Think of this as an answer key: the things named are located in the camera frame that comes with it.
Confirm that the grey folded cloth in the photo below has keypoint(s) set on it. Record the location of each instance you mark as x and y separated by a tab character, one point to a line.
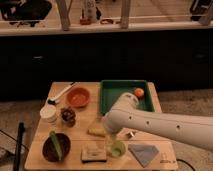
144	154

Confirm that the white cylindrical container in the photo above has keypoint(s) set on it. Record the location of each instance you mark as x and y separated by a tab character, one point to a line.
48	113

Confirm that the dark brown bowl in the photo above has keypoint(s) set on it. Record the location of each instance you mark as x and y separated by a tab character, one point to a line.
49	152

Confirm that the red bowl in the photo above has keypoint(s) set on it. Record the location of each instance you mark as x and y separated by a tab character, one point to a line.
78	97

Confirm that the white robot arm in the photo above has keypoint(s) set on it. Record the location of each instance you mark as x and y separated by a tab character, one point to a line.
193	130

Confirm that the black office chair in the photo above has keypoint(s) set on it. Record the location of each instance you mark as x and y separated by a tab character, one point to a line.
30	12

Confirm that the yellow banana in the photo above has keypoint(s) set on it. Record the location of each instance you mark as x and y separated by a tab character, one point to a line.
96	130

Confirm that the red tape roll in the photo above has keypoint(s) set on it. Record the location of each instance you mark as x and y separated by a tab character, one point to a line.
85	22

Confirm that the orange fruit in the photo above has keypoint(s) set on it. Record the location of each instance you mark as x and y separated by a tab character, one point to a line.
139	92

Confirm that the brown wooden block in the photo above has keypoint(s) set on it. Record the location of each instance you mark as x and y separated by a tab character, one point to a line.
93	155

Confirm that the green cucumber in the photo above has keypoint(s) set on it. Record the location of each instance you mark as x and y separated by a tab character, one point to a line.
56	144

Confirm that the black pole at left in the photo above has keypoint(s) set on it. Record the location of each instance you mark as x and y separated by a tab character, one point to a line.
17	158

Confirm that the small green cup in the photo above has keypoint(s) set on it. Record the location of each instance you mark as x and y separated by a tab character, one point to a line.
117	149

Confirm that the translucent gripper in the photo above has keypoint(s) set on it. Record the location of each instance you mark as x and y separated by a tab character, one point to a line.
110	139

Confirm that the green plastic tray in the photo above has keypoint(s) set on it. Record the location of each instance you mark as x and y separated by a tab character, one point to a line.
111	90

